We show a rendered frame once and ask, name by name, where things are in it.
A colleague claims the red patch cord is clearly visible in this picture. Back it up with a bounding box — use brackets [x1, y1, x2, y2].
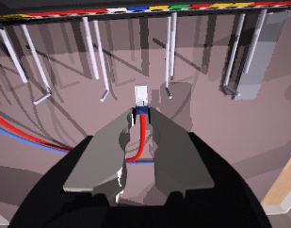
[0, 114, 145, 161]

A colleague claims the blue network cable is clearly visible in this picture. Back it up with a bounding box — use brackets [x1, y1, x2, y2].
[0, 128, 154, 164]

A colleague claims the grey port rack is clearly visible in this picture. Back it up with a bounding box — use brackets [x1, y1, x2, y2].
[0, 0, 291, 105]

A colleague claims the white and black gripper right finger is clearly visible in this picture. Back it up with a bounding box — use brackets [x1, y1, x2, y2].
[148, 107, 272, 228]

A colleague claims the white and blue network plug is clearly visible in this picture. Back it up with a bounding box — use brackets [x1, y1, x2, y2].
[135, 83, 148, 115]

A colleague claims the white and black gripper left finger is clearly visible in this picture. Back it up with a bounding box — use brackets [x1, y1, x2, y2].
[8, 107, 137, 228]

